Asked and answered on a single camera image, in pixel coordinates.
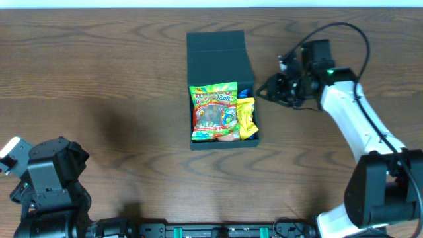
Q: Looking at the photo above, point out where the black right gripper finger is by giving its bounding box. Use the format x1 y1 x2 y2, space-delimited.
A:
256 73 286 101
278 52 301 78

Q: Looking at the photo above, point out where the blue Oreo cookie pack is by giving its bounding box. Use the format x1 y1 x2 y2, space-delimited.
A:
237 88 258 140

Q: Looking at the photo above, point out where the yellow candy wrapper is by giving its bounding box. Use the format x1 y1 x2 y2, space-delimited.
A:
235 97 260 141

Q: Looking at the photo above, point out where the green Haribo gummy bag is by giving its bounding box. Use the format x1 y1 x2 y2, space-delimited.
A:
189 82 239 141

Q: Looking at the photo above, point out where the black gift box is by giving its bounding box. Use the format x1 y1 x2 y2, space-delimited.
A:
186 30 260 150

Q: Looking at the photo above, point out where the red Pringles can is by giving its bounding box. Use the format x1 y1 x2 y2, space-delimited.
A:
217 131 240 142

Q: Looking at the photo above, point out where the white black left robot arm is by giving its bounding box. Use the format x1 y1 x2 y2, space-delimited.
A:
1 136 138 238

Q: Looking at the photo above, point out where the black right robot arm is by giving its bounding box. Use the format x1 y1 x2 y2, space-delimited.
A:
257 52 422 237

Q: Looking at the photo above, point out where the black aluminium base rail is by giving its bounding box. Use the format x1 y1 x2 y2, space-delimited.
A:
89 216 318 238

